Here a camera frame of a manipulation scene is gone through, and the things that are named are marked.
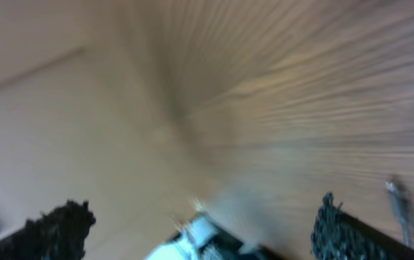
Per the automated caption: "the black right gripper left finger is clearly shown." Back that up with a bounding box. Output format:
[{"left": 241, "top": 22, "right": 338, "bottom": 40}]
[{"left": 0, "top": 200, "right": 96, "bottom": 260}]

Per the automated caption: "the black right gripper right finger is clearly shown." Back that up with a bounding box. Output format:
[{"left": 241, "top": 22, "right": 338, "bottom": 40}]
[{"left": 311, "top": 192, "right": 414, "bottom": 260}]

